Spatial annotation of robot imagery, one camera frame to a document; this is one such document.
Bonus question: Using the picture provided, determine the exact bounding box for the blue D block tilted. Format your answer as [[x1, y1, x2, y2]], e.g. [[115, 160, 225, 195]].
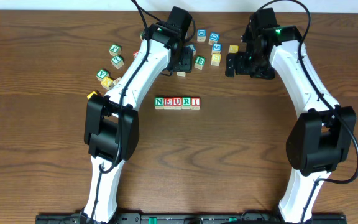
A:
[[208, 32, 220, 45]]

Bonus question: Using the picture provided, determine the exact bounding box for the yellow S block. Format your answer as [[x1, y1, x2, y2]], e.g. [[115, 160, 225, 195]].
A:
[[211, 54, 221, 66]]

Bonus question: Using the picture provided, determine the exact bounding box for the green V block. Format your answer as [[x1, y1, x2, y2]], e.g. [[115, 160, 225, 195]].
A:
[[96, 69, 110, 82]]

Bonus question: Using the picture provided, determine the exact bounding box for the plain wooden picture block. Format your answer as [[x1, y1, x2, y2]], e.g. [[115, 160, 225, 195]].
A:
[[113, 77, 121, 85]]

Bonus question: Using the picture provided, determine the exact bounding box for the yellow block beside V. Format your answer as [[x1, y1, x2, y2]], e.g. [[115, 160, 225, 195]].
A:
[[101, 77, 114, 90]]

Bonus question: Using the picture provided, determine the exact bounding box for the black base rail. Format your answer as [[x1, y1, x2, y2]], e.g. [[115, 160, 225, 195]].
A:
[[35, 212, 347, 224]]

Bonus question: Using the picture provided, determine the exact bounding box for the green block upper left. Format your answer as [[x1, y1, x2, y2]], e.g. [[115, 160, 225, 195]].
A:
[[109, 44, 122, 56]]

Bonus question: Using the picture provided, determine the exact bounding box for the red I block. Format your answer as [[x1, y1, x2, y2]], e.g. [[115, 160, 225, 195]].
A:
[[191, 97, 201, 110]]

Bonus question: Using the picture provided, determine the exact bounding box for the blue P block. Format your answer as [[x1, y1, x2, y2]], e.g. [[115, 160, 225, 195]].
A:
[[177, 72, 186, 77]]

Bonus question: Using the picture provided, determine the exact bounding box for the green B block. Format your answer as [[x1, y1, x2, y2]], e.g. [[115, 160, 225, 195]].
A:
[[194, 56, 206, 70]]

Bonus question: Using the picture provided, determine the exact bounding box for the blue 5 block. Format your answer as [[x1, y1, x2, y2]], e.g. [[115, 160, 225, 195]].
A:
[[211, 43, 222, 54]]

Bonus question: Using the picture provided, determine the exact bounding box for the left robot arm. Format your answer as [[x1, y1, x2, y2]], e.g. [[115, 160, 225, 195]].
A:
[[80, 7, 193, 223]]

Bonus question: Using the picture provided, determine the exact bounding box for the red U block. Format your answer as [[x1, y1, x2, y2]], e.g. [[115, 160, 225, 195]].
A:
[[172, 97, 183, 110]]

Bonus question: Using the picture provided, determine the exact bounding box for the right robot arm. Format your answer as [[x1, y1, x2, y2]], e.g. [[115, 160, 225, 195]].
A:
[[225, 5, 358, 223]]

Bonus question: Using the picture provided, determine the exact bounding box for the yellow block far left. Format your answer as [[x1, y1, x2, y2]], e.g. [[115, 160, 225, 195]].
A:
[[87, 90, 101, 99]]

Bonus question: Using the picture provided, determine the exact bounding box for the green N block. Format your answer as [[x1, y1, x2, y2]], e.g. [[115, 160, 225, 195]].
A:
[[154, 97, 164, 110]]

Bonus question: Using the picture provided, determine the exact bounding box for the green R block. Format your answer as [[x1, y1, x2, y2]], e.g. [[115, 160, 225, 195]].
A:
[[181, 97, 191, 110]]

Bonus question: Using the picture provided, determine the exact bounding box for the red A block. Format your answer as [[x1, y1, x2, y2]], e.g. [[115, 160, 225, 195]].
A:
[[133, 51, 139, 59]]

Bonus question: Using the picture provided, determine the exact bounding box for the red E block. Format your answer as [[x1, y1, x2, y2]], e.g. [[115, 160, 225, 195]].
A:
[[163, 97, 173, 110]]

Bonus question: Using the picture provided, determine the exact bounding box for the yellow block right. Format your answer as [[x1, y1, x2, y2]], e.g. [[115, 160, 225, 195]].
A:
[[229, 45, 239, 53]]

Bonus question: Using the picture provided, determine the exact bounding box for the blue L block middle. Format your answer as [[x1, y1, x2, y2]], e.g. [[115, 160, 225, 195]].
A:
[[188, 44, 196, 56]]

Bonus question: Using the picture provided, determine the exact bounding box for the green 7 block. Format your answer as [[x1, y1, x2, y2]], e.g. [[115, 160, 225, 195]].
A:
[[111, 55, 124, 69]]

